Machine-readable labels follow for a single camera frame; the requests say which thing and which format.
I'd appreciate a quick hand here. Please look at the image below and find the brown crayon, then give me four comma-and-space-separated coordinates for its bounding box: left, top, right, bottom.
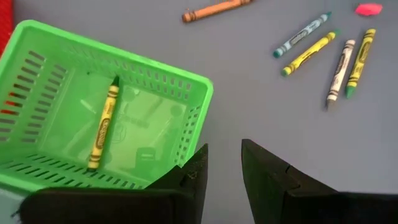
182, 0, 252, 24

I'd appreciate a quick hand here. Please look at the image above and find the green crayon yellow wrapper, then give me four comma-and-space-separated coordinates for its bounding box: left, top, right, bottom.
345, 28, 377, 100
280, 29, 340, 78
86, 75, 121, 172

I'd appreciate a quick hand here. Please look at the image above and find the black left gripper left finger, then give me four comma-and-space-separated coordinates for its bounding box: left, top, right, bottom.
12, 143, 208, 224

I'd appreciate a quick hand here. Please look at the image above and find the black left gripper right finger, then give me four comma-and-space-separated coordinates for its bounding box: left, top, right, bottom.
241, 139, 398, 224

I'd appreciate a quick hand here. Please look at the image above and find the white-wrapped crayon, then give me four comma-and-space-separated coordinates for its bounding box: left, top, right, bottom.
325, 39, 356, 110

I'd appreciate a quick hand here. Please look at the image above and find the red plastic basket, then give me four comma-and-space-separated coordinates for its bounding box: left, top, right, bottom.
0, 0, 14, 57

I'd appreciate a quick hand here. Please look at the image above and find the teal crayon light-blue wrapper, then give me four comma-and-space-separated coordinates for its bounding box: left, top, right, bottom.
272, 11, 333, 59

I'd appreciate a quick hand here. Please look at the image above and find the pink eraser cap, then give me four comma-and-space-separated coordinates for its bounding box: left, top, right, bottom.
354, 2, 384, 17

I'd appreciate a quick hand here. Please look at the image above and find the green plastic basket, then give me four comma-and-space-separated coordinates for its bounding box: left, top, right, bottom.
0, 19, 215, 195

